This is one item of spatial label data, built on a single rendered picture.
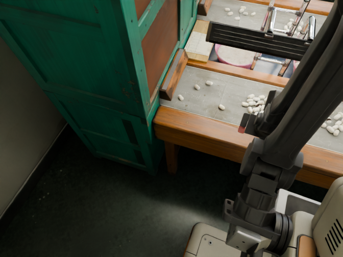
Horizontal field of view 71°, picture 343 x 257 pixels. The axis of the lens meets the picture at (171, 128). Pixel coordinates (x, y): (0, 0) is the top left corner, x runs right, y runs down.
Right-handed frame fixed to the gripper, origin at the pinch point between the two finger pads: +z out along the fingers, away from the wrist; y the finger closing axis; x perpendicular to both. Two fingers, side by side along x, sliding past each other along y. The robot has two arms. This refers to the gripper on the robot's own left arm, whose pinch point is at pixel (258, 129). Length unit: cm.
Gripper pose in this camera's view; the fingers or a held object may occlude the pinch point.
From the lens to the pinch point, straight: 90.6
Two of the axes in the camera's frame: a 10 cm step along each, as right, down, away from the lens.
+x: -3.2, 9.5, -0.1
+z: 1.9, 0.7, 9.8
